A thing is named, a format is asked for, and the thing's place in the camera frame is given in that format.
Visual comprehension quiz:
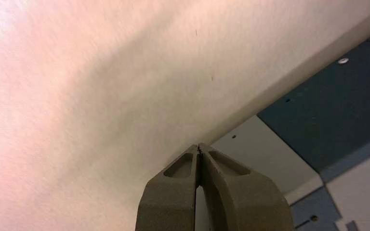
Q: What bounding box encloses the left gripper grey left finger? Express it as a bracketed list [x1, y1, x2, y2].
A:
[135, 144, 200, 231]

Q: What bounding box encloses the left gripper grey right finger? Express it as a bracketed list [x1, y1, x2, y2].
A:
[199, 143, 296, 231]

